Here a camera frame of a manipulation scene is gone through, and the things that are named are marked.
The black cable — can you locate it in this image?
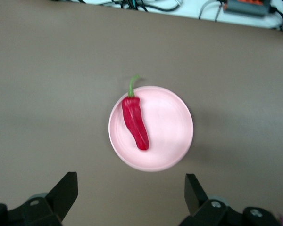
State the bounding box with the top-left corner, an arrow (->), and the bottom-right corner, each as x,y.
94,0 -> 183,13
270,0 -> 283,33

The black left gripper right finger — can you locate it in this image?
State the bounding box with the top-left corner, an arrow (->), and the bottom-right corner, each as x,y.
179,173 -> 282,226

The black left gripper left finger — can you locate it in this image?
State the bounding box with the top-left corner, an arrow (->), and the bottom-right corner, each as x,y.
0,171 -> 78,226

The grey cable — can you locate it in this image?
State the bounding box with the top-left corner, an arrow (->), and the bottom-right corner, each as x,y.
197,0 -> 225,22

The red chili pepper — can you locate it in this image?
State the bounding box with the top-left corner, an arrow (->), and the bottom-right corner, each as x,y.
121,74 -> 150,151

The grey box with orange plugs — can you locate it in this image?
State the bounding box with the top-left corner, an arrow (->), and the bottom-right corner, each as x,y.
223,0 -> 272,17

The pink plate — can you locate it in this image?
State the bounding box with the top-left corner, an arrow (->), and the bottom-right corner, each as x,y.
108,86 -> 194,172

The brown table cloth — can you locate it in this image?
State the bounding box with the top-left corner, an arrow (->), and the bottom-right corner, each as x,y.
0,0 -> 283,226

